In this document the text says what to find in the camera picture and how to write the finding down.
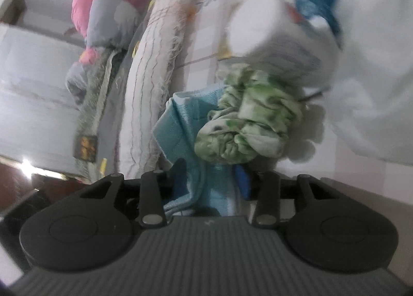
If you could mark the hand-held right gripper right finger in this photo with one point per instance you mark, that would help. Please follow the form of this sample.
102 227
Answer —
242 183

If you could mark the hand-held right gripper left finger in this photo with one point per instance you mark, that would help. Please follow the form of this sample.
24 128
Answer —
179 181

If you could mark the light blue towel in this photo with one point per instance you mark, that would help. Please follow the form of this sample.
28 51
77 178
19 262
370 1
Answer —
180 121

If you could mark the green patterned cloth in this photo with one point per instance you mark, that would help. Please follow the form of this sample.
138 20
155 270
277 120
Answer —
258 115

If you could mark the white and blue soft cloth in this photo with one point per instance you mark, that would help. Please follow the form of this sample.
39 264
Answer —
371 73

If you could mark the white fringed blanket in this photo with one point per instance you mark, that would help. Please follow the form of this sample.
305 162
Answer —
142 89

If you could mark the grey printed bedsheet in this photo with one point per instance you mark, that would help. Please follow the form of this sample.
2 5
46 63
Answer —
114 105

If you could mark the green fuzzy blanket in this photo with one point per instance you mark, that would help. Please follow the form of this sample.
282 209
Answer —
96 96

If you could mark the pink checked sheet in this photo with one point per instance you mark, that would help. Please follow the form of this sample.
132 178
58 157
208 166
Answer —
206 41

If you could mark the white plastic bottle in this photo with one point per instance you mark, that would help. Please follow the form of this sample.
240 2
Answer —
255 18

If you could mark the brown wooden door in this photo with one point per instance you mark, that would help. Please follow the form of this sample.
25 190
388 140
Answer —
13 176

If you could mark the white wardrobe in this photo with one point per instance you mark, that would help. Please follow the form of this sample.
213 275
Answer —
32 89

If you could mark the pink and grey quilt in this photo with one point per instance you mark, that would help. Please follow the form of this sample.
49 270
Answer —
106 2

